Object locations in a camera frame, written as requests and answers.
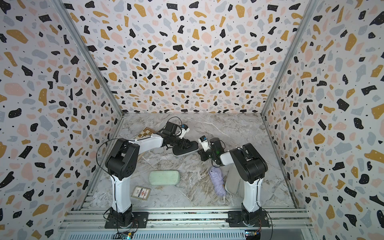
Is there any mint green zippered sleeve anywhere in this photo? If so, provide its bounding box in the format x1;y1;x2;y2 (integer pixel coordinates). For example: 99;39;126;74
149;170;180;186

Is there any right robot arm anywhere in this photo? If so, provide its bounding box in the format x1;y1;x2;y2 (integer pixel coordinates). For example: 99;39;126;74
198;136;268;215

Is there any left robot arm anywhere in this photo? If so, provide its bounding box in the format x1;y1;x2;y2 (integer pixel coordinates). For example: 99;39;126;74
101;122;199;214

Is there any lilac folded umbrella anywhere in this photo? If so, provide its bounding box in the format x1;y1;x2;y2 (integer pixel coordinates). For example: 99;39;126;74
209;167;227;197

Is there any wooden chessboard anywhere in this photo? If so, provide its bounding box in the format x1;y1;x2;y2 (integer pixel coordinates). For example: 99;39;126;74
135;127;157;141

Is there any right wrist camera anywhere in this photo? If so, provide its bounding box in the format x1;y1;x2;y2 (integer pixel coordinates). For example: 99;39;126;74
199;136;211;152

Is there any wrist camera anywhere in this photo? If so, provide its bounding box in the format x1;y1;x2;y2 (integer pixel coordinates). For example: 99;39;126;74
179;124;190;139
199;136;211;152

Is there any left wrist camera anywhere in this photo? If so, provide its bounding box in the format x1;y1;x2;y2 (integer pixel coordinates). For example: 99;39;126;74
179;124;190;139

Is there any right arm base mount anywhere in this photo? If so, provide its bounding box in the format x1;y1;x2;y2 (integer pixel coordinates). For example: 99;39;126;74
226;210;271;228

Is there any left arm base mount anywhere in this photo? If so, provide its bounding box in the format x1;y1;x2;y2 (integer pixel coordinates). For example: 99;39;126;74
105;212;149;231

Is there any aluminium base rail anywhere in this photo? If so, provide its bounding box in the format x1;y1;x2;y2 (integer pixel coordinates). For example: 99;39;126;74
57;207;317;240

